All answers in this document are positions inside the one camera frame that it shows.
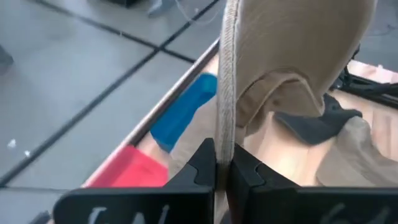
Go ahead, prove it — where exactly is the beige cap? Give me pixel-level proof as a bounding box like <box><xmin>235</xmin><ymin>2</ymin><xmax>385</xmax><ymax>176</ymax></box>
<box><xmin>317</xmin><ymin>116</ymin><xmax>398</xmax><ymax>187</ymax></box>
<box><xmin>169</xmin><ymin>0</ymin><xmax>379</xmax><ymax>190</ymax></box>

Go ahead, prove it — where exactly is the pink plastic bin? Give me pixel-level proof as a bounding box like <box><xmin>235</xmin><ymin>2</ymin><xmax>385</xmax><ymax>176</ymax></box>
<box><xmin>83</xmin><ymin>144</ymin><xmax>170</xmax><ymax>189</ymax></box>

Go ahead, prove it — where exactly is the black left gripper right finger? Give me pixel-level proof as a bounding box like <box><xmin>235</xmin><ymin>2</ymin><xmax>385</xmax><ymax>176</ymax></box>
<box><xmin>226</xmin><ymin>142</ymin><xmax>300</xmax><ymax>224</ymax></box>

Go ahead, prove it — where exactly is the blue plastic bin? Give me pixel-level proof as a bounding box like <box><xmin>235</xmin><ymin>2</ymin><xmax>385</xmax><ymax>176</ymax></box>
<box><xmin>150</xmin><ymin>73</ymin><xmax>218</xmax><ymax>153</ymax></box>

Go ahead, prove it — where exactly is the dark green cap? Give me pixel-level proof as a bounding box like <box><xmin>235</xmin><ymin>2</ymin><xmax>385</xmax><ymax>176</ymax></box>
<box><xmin>273</xmin><ymin>93</ymin><xmax>364</xmax><ymax>146</ymax></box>

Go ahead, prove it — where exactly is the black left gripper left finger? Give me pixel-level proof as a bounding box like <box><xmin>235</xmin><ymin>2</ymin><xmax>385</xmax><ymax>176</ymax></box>
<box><xmin>164</xmin><ymin>138</ymin><xmax>217</xmax><ymax>189</ymax></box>

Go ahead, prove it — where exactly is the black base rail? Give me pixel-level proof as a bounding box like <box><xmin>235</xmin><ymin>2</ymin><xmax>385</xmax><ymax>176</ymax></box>
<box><xmin>341</xmin><ymin>73</ymin><xmax>398</xmax><ymax>110</ymax></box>

